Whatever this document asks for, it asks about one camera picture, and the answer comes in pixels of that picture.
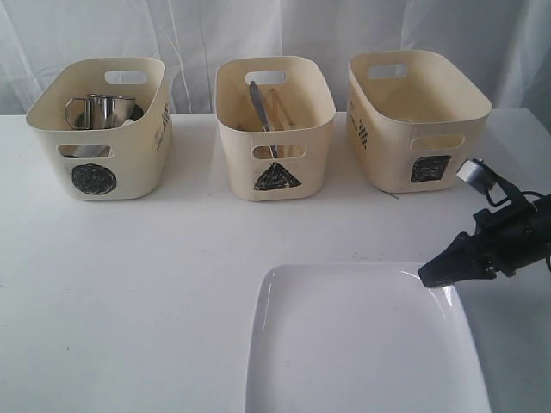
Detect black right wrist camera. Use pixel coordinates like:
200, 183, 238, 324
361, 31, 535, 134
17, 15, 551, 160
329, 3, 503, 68
456, 158, 528, 208

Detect white square ceramic plate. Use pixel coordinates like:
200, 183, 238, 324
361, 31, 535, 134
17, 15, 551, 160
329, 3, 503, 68
245, 262, 491, 412

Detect cream bin with triangle mark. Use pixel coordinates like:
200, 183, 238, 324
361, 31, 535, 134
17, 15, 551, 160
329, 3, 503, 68
215, 56, 336, 201

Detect cream bin with circle mark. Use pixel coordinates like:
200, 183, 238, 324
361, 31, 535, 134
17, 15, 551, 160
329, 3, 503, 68
26, 57, 172, 200

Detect white curtain backdrop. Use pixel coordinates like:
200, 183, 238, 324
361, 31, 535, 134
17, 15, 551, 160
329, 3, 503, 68
1, 1, 550, 122

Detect cream bin with square mark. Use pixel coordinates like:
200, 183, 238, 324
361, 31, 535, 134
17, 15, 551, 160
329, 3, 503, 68
347, 50, 492, 194

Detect stainless steel table knife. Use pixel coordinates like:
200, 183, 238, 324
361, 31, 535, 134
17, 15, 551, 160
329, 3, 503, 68
249, 81, 270, 132

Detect stainless steel bowl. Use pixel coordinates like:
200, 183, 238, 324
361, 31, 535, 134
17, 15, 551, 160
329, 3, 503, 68
70, 105, 144, 130

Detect small metal pin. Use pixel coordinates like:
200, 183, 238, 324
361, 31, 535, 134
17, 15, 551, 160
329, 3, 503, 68
382, 191, 399, 200

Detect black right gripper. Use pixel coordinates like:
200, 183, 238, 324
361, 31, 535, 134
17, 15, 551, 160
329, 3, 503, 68
418, 197, 550, 288

